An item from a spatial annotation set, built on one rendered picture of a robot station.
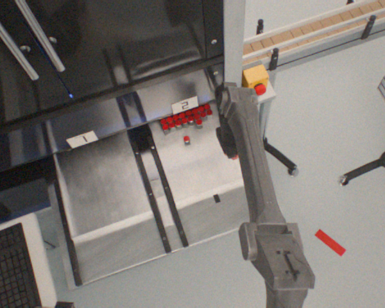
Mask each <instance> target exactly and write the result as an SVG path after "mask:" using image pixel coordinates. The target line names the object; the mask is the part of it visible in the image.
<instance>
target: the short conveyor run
mask: <svg viewBox="0 0 385 308"><path fill-rule="evenodd" d="M257 24H258V25H257V27H256V34H255V36H253V37H250V38H246V39H244V44H243V65H246V64H250V63H252V62H256V61H258V60H260V61H261V62H262V64H263V66H264V68H265V70H266V72H267V74H268V76H269V75H272V74H275V73H279V72H281V71H284V70H286V69H290V68H292V67H296V66H298V65H302V64H304V63H306V62H310V61H312V60H315V59H318V58H321V57H324V56H328V55H331V54H334V53H337V52H340V51H343V50H346V49H348V48H351V47H353V46H356V45H359V44H362V43H365V42H368V41H371V40H375V39H378V38H381V37H384V36H385V0H359V1H357V2H356V0H348V1H347V3H346V6H342V7H340V8H336V9H333V10H329V11H327V12H323V13H321V14H319V15H315V16H313V17H310V18H307V19H304V20H301V21H298V22H294V23H292V24H288V25H285V26H282V27H279V28H277V29H275V30H271V31H268V32H266V33H264V32H263V31H264V20H263V19H259V20H258V22H257Z"/></svg>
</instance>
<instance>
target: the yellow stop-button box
mask: <svg viewBox="0 0 385 308"><path fill-rule="evenodd" d="M242 83H243V85H244V87H248V88H255V87H256V86H258V85H261V84H263V85H265V87H266V88H267V85H268V74H267V72H266V70H265V68H264V66H263V64H262V62H261V61H260V60H258V61H256V62H252V63H250V64H246V65H243V70H242Z"/></svg>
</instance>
